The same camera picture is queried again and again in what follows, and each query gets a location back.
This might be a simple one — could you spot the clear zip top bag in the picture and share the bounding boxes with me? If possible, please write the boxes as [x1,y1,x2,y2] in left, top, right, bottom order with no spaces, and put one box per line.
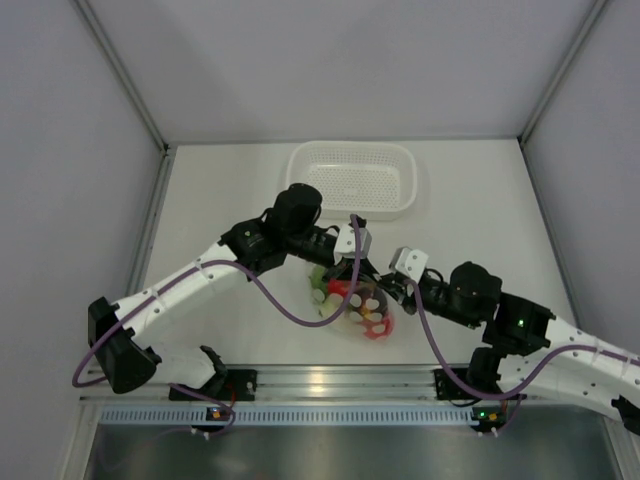
[307,264,395,343]

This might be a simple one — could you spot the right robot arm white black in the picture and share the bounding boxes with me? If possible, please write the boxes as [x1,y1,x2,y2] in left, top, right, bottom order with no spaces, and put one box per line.
[374,261,639,434]

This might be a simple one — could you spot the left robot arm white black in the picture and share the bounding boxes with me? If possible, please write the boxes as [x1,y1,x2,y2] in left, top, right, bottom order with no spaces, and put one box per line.
[87,183,371,400]

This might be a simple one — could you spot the red fake tomato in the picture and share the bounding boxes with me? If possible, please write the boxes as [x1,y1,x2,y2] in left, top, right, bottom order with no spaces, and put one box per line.
[327,279,351,302]

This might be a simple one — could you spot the green fake fruit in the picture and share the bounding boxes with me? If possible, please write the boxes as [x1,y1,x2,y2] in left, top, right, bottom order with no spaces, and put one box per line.
[309,266,328,289]

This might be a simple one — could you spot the white perforated plastic basket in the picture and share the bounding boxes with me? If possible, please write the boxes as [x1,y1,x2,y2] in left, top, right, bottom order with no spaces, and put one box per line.
[284,140,418,221]

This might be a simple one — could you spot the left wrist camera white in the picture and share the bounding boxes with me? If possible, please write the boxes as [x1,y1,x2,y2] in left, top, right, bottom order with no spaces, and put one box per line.
[333,224,372,263]

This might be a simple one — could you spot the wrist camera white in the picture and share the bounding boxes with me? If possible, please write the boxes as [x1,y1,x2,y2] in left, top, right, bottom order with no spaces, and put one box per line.
[333,224,372,263]
[389,246,429,283]

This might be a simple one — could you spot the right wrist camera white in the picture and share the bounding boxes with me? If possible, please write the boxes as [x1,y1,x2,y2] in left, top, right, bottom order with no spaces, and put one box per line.
[389,246,429,283]

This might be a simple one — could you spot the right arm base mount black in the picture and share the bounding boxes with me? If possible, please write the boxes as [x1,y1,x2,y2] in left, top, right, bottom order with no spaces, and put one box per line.
[433,367,496,404]

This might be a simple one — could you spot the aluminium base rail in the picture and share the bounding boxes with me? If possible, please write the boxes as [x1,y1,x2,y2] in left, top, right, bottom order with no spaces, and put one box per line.
[82,363,541,402]

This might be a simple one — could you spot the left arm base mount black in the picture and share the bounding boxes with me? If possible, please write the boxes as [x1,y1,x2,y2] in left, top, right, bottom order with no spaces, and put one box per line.
[195,368,257,402]

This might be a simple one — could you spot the left aluminium frame post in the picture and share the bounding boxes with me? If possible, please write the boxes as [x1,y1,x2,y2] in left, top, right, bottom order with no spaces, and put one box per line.
[73,1,173,300]

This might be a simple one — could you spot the aluminium frame post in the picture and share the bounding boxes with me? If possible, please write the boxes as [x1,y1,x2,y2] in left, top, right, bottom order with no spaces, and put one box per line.
[73,1,173,300]
[517,0,614,146]

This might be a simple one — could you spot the slotted grey cable duct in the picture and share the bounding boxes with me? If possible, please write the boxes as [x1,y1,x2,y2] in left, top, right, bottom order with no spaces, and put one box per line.
[99,405,503,427]

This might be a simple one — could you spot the right aluminium frame post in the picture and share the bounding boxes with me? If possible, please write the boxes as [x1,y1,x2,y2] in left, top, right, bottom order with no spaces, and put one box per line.
[517,0,614,146]

